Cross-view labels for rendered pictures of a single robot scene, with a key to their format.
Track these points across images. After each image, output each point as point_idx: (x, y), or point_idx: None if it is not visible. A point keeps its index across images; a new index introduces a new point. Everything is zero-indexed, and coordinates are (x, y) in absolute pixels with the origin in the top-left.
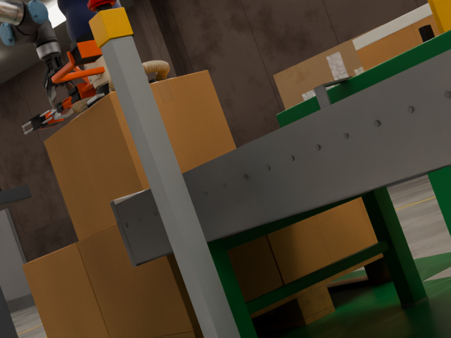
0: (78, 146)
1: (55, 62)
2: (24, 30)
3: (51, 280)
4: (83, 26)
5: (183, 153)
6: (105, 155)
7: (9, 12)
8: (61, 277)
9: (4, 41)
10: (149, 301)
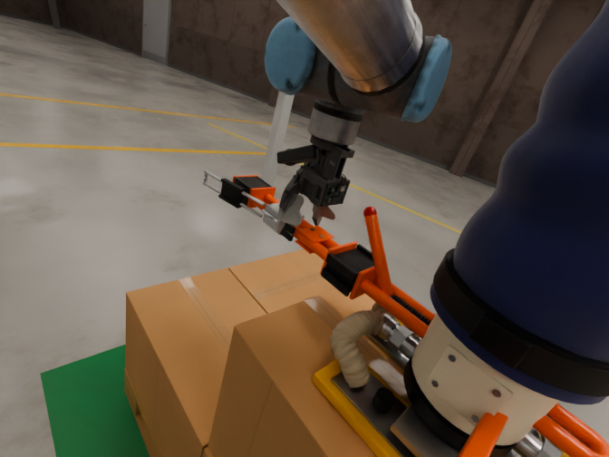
0: None
1: (336, 169)
2: (345, 97)
3: (149, 367)
4: (595, 337)
5: None
6: None
7: (378, 50)
8: (162, 394)
9: (270, 67)
10: None
